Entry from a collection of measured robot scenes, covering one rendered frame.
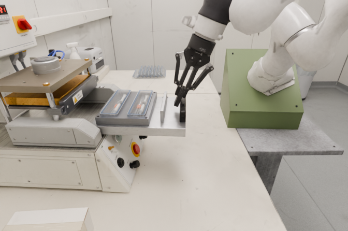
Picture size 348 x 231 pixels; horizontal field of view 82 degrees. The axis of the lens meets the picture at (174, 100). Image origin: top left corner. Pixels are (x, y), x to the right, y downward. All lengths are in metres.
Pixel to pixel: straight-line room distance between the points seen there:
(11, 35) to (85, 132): 0.43
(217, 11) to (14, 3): 0.67
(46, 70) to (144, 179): 0.48
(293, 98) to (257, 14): 0.69
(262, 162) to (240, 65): 0.57
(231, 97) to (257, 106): 0.12
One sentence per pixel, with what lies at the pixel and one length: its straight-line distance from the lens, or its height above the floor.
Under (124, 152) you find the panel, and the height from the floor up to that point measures 0.84.
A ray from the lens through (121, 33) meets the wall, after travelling 3.19.
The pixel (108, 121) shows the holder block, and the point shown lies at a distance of 0.65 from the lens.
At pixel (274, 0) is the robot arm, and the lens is 0.50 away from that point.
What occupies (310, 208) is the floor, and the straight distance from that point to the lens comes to 1.88.
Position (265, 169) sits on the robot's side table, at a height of 0.43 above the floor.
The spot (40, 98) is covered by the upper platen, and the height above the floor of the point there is 1.06.
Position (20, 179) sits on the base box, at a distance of 0.86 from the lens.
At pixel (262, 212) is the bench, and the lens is 0.74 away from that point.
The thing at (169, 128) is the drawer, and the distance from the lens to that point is 0.61.
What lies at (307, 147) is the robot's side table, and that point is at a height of 0.75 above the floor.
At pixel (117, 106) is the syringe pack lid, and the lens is 0.68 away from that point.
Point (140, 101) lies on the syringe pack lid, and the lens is 0.70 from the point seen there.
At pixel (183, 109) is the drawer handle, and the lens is 0.63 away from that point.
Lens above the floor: 1.32
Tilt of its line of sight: 27 degrees down
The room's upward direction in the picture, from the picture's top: straight up
